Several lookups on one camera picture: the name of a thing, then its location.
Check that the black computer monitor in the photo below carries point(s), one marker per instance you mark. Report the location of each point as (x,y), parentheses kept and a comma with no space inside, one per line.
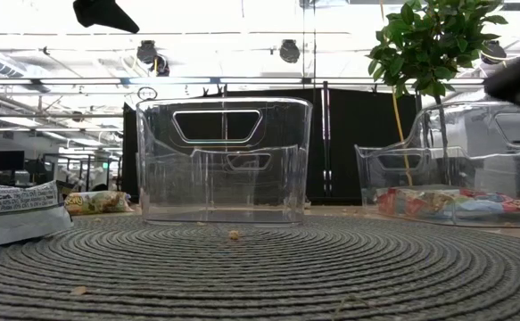
(9,160)

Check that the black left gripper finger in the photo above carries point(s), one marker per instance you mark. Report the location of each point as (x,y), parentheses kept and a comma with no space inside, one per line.
(103,15)

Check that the granola crumb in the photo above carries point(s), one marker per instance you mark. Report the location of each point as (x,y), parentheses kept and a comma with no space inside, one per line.
(233,234)
(79,290)

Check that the red granola bar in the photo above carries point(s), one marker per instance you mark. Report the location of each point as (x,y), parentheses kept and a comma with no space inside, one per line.
(509,206)
(402,205)

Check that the grey round woven placemat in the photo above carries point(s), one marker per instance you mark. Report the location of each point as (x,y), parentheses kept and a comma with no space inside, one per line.
(259,276)

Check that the black workstation frame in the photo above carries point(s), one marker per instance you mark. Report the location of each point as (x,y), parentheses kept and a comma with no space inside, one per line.
(85,171)

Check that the green yellow granola bar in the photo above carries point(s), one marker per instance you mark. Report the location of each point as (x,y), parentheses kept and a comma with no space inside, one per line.
(94,203)

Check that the black curtain partition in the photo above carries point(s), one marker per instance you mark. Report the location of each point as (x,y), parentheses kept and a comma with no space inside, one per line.
(357,120)

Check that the blue green granola bar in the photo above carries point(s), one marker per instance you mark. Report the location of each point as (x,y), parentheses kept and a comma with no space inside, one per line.
(14,223)

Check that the green potted plant black pot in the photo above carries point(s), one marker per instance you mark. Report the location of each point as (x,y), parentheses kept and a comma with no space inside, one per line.
(424,49)

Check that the black round ceiling spotlight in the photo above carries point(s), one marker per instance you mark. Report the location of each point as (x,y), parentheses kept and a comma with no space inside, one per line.
(289,50)
(493,52)
(147,51)
(162,67)

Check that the clear plastic bin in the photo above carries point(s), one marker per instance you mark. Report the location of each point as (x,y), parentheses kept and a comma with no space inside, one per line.
(286,187)
(389,174)

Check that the curtain support stand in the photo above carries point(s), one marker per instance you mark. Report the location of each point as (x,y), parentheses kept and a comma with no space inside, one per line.
(326,134)
(224,91)

